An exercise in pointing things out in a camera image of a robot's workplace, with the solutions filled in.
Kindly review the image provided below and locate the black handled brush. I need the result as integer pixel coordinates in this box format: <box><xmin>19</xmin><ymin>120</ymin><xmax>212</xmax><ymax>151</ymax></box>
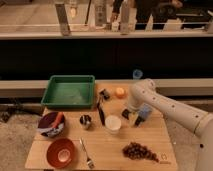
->
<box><xmin>97</xmin><ymin>95</ymin><xmax>105</xmax><ymax>126</ymax></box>

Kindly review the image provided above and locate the bunch of dark grapes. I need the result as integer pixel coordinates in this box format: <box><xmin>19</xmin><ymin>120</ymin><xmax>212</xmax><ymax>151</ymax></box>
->
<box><xmin>122</xmin><ymin>142</ymin><xmax>159</xmax><ymax>162</ymax></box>

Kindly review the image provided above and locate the blue cup in background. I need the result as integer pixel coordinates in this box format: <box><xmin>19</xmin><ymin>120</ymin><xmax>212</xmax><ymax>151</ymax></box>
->
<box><xmin>132</xmin><ymin>69</ymin><xmax>143</xmax><ymax>79</ymax></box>

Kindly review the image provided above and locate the red bowl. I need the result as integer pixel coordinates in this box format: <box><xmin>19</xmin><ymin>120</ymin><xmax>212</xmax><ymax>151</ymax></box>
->
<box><xmin>46</xmin><ymin>138</ymin><xmax>75</xmax><ymax>169</ymax></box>

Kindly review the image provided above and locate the black eraser block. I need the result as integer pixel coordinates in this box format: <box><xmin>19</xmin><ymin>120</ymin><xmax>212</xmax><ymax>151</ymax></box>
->
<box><xmin>122</xmin><ymin>109</ymin><xmax>130</xmax><ymax>120</ymax></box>

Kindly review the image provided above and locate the green plastic tray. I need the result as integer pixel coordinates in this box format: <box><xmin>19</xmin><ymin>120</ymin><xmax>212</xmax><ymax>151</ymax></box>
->
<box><xmin>41</xmin><ymin>75</ymin><xmax>95</xmax><ymax>109</ymax></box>

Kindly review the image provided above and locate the blue sponge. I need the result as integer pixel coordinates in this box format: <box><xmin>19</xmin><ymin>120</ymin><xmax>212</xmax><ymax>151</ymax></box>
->
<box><xmin>138</xmin><ymin>104</ymin><xmax>152</xmax><ymax>120</ymax></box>

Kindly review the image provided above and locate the small metal cup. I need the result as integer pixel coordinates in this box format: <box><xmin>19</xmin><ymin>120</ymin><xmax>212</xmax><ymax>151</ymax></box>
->
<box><xmin>80</xmin><ymin>115</ymin><xmax>91</xmax><ymax>130</ymax></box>

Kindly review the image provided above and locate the orange fruit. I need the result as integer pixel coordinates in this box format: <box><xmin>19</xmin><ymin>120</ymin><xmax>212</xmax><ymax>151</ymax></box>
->
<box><xmin>115</xmin><ymin>87</ymin><xmax>126</xmax><ymax>98</ymax></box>

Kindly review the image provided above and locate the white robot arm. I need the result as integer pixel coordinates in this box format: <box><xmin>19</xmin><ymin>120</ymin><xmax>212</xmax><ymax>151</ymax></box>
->
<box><xmin>126</xmin><ymin>79</ymin><xmax>213</xmax><ymax>171</ymax></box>

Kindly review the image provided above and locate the metal fork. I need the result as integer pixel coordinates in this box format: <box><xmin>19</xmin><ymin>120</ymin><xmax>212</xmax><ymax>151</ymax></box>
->
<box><xmin>79</xmin><ymin>138</ymin><xmax>94</xmax><ymax>169</ymax></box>

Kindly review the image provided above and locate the white plastic cup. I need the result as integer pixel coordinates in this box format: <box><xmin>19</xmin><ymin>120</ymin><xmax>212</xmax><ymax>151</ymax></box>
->
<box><xmin>105</xmin><ymin>115</ymin><xmax>121</xmax><ymax>134</ymax></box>

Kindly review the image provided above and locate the small black clip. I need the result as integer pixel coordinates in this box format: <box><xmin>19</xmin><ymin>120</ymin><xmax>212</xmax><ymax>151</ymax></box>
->
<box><xmin>99</xmin><ymin>89</ymin><xmax>110</xmax><ymax>100</ymax></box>

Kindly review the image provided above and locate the dark patterned bowl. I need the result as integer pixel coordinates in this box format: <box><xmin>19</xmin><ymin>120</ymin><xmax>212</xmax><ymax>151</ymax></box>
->
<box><xmin>37</xmin><ymin>112</ymin><xmax>65</xmax><ymax>137</ymax></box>

